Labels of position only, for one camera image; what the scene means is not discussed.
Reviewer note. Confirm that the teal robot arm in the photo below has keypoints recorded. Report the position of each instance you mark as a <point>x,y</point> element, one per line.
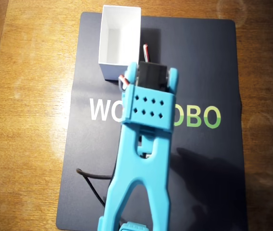
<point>148,113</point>

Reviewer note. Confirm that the white cardboard box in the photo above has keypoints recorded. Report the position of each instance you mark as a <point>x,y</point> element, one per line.
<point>107,36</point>

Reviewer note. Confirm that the black mat with WOWROBO print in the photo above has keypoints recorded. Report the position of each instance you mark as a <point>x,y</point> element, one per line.
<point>198,72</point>

